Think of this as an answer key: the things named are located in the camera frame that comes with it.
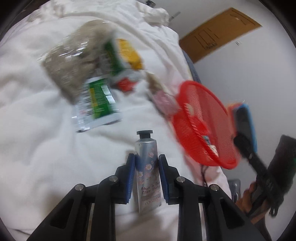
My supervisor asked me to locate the person right hand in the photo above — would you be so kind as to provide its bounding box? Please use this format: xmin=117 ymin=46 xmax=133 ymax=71
xmin=235 ymin=182 xmax=269 ymax=224

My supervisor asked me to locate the bagged grey plush toy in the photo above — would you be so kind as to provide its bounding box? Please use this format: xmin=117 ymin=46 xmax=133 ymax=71
xmin=41 ymin=20 xmax=115 ymax=104

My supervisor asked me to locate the green white sachet upper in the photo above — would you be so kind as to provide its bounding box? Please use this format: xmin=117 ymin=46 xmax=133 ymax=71
xmin=100 ymin=38 xmax=141 ymax=86

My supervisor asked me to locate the green white sachet lower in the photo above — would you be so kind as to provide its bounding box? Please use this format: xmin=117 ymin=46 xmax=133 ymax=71
xmin=72 ymin=76 xmax=122 ymax=133

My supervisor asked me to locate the pink candy clear packet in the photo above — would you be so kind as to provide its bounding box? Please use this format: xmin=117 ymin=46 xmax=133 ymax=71
xmin=146 ymin=72 xmax=180 ymax=116

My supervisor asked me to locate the brown wooden door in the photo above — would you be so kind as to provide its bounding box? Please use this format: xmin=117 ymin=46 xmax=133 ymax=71
xmin=179 ymin=8 xmax=261 ymax=63

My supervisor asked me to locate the white duvet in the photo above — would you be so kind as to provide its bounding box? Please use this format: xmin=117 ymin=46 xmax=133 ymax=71
xmin=0 ymin=0 xmax=232 ymax=241

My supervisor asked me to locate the green white sachet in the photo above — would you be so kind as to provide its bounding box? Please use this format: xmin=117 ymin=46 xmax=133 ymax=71
xmin=72 ymin=76 xmax=122 ymax=133
xmin=100 ymin=38 xmax=141 ymax=86

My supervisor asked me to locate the floral hand cream tube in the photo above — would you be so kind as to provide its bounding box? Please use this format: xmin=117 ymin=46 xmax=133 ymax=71
xmin=135 ymin=130 xmax=162 ymax=214

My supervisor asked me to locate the red white small sachet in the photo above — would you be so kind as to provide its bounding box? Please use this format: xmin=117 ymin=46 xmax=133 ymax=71
xmin=115 ymin=77 xmax=137 ymax=92

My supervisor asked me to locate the yellow snack packet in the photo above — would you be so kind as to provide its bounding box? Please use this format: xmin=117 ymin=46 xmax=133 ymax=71
xmin=116 ymin=39 xmax=144 ymax=70

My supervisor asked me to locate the red mesh plastic basket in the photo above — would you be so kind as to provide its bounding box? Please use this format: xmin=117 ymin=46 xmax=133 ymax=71
xmin=171 ymin=81 xmax=240 ymax=169

